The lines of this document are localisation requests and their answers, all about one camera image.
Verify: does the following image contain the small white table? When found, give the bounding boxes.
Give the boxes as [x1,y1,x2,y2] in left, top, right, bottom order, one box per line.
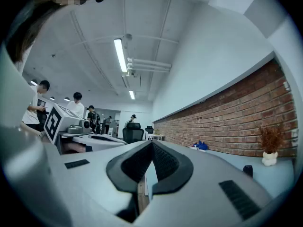
[146,132,166,142]

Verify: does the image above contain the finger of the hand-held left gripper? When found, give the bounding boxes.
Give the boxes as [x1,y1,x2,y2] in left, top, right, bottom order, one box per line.
[72,133,128,152]

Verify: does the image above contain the blue cloth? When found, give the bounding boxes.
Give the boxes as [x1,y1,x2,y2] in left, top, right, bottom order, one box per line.
[190,140,210,152]

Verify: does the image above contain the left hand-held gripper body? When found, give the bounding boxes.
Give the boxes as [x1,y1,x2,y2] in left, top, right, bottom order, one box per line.
[44,103,94,154]

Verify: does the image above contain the person's gray shirt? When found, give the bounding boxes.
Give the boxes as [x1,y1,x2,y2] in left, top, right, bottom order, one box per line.
[0,43,71,227]

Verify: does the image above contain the white ceiling pipes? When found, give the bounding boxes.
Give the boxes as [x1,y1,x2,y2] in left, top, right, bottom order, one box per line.
[126,56,173,74]

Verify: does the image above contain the dried orange plant white pot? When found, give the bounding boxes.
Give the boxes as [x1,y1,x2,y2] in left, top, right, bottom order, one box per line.
[256,123,286,167]

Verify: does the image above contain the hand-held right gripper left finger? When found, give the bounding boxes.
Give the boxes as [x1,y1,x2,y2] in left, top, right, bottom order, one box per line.
[44,140,153,227]

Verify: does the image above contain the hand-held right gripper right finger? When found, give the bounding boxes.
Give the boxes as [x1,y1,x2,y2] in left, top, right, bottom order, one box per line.
[134,140,273,227]

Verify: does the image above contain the person's left hand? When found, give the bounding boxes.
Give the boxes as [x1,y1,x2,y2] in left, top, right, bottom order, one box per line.
[62,142,87,154]

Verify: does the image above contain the person's left forearm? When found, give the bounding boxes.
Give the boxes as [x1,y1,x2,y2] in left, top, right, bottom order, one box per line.
[20,121,45,138]

